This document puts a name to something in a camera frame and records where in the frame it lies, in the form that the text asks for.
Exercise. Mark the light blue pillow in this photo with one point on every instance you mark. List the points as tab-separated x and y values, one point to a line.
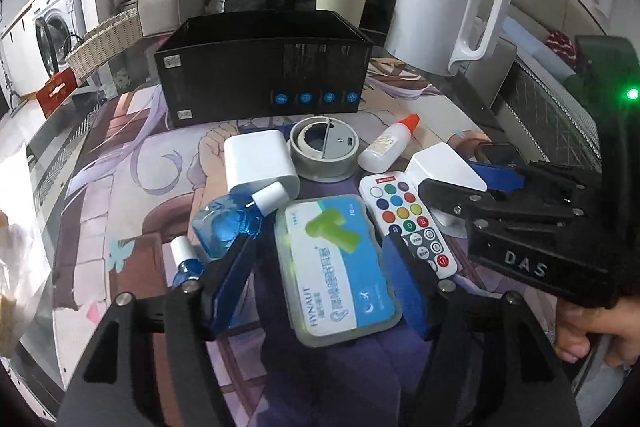
529	44

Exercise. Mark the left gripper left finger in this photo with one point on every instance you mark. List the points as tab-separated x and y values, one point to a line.
115	383

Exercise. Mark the earplug box blue label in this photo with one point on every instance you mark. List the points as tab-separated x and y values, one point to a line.
332	272

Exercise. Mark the black smartphone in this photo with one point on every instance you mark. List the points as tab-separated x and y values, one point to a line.
499	154

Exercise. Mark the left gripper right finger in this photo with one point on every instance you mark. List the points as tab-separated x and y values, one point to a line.
490	363

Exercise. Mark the white power adapter block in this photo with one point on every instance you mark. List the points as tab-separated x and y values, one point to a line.
254	160

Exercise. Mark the woven wicker basket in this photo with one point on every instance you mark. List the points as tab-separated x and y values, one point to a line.
102	43

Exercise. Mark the small white box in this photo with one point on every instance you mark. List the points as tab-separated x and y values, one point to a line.
440	162

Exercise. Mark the black cardboard storage box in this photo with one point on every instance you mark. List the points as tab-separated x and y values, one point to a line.
245	65

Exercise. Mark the white electric kettle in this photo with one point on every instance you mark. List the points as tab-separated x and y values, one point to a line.
438	36

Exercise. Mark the red gift bag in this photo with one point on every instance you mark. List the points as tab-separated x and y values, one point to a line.
59	87

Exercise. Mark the small blue bottle white cap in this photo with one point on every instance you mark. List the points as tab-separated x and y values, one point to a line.
188	264

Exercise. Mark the anime print desk mat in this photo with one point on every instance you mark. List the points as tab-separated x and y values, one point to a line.
137	184

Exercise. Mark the white washing machine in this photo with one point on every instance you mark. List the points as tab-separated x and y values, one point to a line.
36	44

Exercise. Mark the grey sofa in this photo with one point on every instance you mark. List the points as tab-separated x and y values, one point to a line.
162	17

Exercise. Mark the blue liquid bottle white cap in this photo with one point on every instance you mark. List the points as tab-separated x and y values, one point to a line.
222	220

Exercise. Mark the person's right hand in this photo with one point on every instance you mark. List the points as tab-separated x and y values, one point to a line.
574	323

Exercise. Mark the white bottle orange cap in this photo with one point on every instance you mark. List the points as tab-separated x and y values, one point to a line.
380	155

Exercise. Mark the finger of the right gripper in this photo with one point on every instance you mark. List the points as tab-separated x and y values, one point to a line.
499	179
454	200

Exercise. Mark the grey round tape dispenser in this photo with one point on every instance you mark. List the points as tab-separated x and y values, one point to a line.
323	149

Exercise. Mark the white colourful button remote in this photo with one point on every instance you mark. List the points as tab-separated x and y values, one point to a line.
395	207

